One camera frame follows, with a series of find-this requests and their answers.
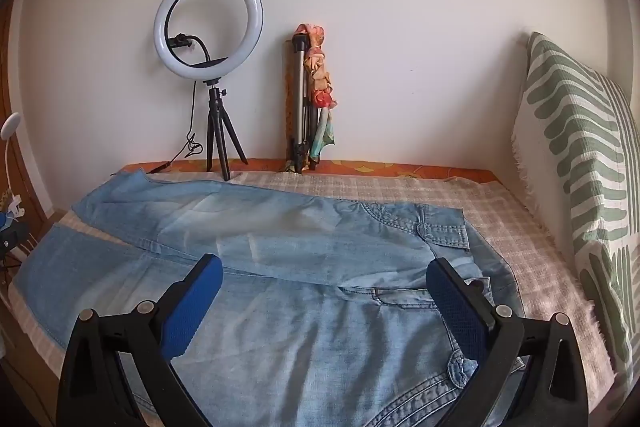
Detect black ring light cable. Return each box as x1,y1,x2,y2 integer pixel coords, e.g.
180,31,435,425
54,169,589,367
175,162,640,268
151,81,203,172

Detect white desk lamp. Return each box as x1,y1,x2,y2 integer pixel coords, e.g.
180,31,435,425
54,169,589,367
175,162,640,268
0,112,23,208

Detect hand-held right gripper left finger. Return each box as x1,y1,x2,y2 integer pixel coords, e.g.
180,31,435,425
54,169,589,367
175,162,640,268
56,253,224,427

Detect wooden bed frame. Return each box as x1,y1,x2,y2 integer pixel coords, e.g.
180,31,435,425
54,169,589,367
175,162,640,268
0,282,66,427

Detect green striped pillow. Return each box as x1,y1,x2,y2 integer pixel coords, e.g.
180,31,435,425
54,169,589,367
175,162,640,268
511,32,640,403

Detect small black tripod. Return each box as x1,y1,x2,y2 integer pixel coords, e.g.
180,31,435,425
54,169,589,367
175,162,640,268
204,78,249,182

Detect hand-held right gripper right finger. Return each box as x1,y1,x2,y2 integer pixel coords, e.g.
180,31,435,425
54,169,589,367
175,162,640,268
426,257,587,427

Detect dark device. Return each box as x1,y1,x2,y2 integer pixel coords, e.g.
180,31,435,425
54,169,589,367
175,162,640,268
0,207,31,258

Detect blue denim pants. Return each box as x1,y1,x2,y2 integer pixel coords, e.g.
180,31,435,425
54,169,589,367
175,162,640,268
12,170,526,427

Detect orange patterned board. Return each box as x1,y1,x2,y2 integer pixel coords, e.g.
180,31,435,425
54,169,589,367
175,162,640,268
283,44,296,158

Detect plaid blanket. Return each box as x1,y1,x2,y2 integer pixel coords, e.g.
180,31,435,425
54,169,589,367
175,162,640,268
10,169,616,388

